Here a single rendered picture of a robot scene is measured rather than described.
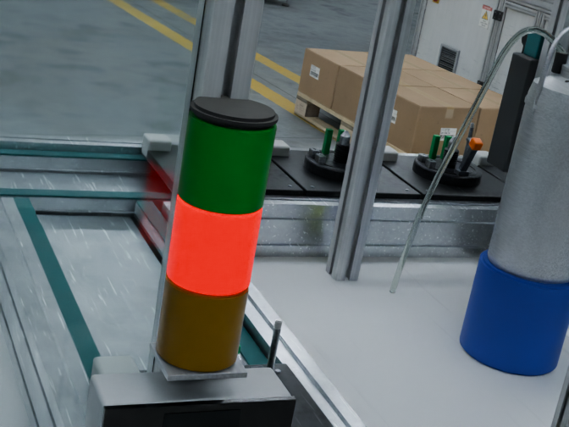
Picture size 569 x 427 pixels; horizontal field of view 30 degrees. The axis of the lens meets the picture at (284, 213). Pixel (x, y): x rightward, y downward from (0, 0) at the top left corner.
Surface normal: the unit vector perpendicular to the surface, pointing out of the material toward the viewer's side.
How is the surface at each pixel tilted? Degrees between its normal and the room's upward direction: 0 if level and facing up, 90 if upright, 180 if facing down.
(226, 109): 0
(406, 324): 0
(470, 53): 90
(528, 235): 90
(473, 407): 0
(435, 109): 90
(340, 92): 90
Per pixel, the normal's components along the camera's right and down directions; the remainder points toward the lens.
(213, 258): 0.08, 0.35
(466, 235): 0.37, 0.37
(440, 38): -0.86, 0.03
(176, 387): 0.17, -0.93
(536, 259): -0.25, 0.29
